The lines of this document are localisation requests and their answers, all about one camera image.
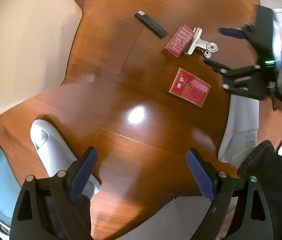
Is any grey right slipper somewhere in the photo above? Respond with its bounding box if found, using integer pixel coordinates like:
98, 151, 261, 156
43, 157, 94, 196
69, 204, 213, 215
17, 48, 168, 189
218, 94, 259, 168

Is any black flat stick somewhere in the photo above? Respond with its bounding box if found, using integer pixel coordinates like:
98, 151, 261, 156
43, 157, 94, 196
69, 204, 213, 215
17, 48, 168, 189
134, 10, 167, 38

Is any grey slipper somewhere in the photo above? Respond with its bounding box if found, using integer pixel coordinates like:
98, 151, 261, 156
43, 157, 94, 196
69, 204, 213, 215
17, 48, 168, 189
30, 119, 101, 196
218, 94, 259, 168

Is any silver metal bulldog clip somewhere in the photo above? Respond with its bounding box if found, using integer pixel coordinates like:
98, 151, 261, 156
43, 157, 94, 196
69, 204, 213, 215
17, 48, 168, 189
183, 28, 219, 59

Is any dark red cigarette pack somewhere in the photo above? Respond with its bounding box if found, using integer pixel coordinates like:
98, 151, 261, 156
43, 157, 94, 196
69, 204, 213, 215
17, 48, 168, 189
164, 24, 194, 59

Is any cream square trash bin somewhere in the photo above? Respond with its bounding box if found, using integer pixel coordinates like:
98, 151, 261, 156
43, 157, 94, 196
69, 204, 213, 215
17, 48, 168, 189
0, 0, 82, 115

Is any black trouser leg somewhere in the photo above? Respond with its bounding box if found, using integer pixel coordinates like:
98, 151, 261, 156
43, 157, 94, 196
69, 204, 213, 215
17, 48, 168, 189
238, 140, 282, 239

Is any grey left slipper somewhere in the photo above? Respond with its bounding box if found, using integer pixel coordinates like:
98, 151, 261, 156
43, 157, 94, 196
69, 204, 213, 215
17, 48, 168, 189
30, 119, 101, 196

